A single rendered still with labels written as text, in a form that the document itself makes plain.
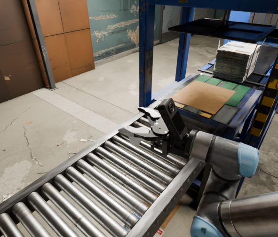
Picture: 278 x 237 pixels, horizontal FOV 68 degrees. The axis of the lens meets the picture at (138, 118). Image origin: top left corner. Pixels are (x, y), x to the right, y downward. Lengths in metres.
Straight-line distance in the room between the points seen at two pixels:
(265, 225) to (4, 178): 2.24
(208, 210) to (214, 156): 0.12
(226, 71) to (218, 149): 1.64
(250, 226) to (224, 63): 1.77
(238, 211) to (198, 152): 0.16
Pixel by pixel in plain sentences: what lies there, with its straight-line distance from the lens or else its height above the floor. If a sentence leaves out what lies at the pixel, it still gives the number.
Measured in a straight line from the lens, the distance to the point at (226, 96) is 1.82.
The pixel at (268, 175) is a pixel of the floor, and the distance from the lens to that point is 2.44.
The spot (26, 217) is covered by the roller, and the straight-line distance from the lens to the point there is 1.01.
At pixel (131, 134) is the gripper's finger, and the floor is 1.23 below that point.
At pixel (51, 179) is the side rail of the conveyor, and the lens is 1.10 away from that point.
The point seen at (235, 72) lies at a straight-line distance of 2.11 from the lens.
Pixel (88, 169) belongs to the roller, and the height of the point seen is 0.80.
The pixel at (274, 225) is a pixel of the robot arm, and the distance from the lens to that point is 0.46.
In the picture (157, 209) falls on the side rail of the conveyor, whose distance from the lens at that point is 0.93.
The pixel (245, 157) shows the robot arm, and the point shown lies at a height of 1.25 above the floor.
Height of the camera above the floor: 1.58
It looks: 34 degrees down
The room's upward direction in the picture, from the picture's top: straight up
